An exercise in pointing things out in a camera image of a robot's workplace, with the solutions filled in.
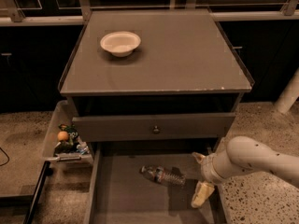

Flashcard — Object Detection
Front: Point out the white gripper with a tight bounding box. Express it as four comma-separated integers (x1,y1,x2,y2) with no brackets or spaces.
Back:
191,152,227,208

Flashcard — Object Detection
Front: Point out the clear plastic water bottle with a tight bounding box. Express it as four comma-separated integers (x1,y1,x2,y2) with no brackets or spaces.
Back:
140,165,186,187

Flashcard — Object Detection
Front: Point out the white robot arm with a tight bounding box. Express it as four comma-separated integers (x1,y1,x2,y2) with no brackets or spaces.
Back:
191,136,299,208

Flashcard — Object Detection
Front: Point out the grey top drawer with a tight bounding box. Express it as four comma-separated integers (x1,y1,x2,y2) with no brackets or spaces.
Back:
72,113,235,142

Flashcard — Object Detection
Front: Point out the round metal drawer knob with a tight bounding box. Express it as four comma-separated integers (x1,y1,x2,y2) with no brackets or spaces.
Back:
152,126,161,134

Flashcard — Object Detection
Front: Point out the grey drawer cabinet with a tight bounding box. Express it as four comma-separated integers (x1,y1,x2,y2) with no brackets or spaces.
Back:
57,8,256,224

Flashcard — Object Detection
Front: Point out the open grey middle drawer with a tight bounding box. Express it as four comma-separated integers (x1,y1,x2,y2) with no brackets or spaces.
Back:
83,141,228,224

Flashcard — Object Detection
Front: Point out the small plastic bottle in bin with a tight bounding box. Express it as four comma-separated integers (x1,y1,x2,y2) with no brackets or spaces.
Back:
77,143,90,155

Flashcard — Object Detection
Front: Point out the green snack bag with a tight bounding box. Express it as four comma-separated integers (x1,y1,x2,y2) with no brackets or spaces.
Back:
54,124,79,154

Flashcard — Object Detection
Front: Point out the clear plastic storage bin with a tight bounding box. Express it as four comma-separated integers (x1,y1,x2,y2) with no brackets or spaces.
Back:
42,101,93,164

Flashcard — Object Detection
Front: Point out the orange ball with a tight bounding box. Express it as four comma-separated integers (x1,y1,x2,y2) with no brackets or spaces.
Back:
57,131,69,141

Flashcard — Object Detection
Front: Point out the white paper bowl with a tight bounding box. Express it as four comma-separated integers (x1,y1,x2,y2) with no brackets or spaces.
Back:
100,31,141,57

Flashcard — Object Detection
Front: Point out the black bar on floor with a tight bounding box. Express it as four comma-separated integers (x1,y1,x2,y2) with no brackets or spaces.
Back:
23,161,50,224

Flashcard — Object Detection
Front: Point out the black cable on floor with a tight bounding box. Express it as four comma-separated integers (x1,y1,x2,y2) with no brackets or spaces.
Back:
0,146,11,168

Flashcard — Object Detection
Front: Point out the metal railing frame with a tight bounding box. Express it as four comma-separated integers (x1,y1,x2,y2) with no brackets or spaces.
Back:
1,0,299,26

